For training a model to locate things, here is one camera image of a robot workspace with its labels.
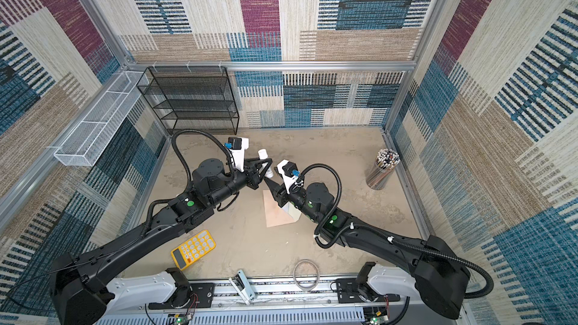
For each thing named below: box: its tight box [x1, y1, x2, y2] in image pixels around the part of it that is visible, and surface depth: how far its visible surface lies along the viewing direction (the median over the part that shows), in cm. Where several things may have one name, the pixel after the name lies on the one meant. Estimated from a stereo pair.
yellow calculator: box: [170, 229, 217, 271], surface depth 83 cm
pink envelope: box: [262, 189, 297, 228], surface depth 93 cm
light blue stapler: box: [228, 269, 257, 307], surface depth 75 cm
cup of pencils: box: [365, 148, 402, 191], surface depth 89 cm
